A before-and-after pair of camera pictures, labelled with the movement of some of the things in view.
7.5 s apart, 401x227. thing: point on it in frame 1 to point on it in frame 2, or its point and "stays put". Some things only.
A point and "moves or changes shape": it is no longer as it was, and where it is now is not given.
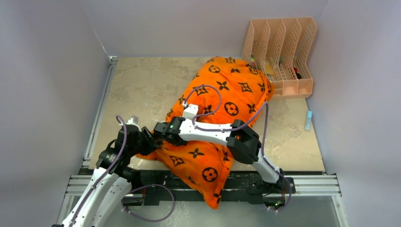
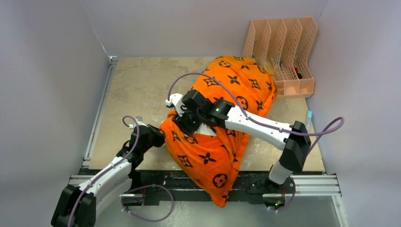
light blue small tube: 308,121 stays put
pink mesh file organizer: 281,48 stays put
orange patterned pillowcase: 224,90 moves or changes shape
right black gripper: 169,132 to 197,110
